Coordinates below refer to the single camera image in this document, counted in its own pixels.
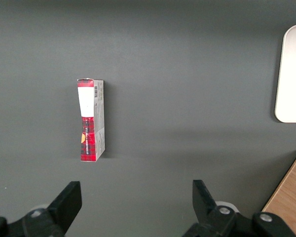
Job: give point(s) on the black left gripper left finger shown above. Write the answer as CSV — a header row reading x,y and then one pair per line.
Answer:
x,y
64,205

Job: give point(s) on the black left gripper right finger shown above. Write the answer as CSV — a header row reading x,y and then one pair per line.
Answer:
x,y
207,205

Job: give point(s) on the white plastic tray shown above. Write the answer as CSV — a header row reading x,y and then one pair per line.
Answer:
x,y
292,74

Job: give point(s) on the light wooden board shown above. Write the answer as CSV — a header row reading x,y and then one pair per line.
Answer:
x,y
289,192

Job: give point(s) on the red plaid cardboard box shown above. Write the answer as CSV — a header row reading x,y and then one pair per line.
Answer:
x,y
91,120

